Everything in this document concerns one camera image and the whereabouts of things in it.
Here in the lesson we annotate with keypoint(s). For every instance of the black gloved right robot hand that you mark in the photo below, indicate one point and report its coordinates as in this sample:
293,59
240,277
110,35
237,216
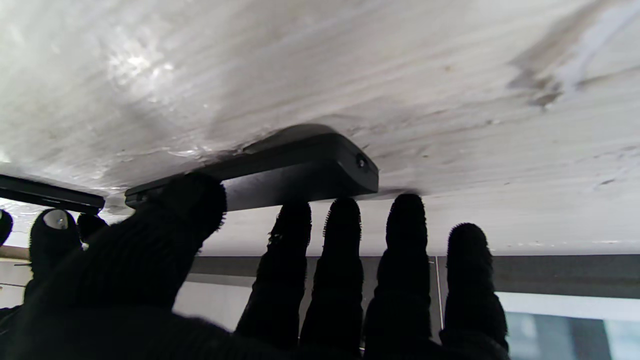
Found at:
50,240

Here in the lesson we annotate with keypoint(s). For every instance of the black battery cover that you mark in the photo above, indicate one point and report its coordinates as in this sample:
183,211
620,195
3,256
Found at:
50,194

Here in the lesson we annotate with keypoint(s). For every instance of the long dark low bench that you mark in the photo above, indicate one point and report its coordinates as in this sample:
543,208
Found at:
550,275

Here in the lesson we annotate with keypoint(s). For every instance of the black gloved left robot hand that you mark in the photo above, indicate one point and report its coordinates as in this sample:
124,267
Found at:
125,280

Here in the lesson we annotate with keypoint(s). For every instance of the black remote control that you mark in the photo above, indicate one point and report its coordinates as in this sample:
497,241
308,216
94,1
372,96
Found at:
300,170

